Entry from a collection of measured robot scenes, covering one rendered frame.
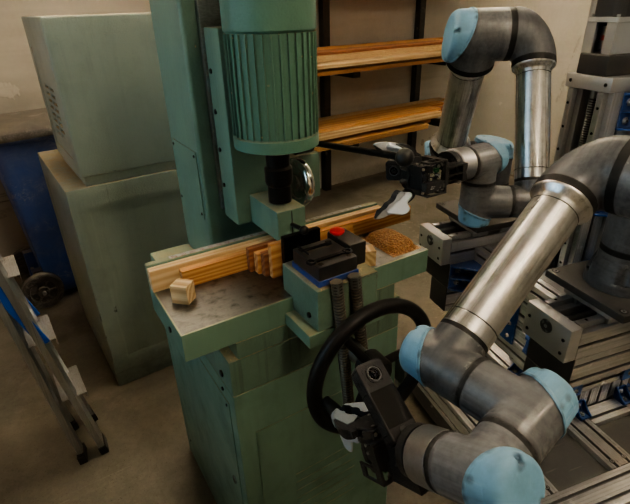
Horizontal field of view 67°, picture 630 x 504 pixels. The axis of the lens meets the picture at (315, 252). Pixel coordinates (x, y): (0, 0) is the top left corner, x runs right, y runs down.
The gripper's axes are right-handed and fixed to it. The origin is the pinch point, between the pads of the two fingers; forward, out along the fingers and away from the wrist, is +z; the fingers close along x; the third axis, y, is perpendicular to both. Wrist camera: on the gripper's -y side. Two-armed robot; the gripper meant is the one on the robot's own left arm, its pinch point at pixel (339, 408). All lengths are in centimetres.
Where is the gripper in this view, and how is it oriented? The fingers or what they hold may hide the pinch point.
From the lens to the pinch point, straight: 83.5
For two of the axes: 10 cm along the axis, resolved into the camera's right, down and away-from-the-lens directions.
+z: -4.6, 1.0, 8.8
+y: 2.7, 9.6, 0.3
